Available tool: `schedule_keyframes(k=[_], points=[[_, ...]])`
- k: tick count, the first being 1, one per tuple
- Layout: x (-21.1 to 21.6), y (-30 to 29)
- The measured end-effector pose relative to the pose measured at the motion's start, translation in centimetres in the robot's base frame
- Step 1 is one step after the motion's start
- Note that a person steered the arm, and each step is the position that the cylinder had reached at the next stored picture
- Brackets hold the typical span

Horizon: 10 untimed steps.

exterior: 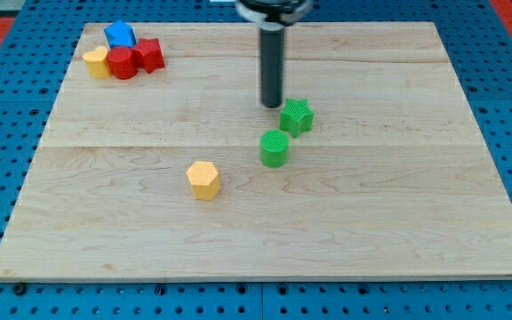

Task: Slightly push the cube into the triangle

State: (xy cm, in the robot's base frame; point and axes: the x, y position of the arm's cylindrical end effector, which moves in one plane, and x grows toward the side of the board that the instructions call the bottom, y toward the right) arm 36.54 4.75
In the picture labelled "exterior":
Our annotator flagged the yellow hexagon block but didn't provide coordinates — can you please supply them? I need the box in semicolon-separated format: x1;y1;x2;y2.
186;161;220;201

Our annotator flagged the green cylinder block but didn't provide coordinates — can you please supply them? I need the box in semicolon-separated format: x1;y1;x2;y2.
260;130;289;168

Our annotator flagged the blue pentagon block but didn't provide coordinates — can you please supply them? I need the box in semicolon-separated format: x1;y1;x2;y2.
104;20;137;48

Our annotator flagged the green star block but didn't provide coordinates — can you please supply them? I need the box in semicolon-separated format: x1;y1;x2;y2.
279;99;314;138

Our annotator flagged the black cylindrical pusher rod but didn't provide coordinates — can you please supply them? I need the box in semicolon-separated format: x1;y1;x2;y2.
260;28;284;108

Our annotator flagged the wooden board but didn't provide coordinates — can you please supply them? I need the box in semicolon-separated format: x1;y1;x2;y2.
0;22;512;283

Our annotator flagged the red star block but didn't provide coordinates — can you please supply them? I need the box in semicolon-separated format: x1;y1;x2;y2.
132;38;165;73

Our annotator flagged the red cylinder block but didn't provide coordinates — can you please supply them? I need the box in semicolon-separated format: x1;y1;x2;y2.
107;46;138;80

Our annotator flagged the robot arm flange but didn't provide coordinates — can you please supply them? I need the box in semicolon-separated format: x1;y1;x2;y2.
235;0;314;31

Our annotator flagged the yellow heart block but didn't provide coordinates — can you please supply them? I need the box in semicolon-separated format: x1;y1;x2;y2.
83;46;111;79

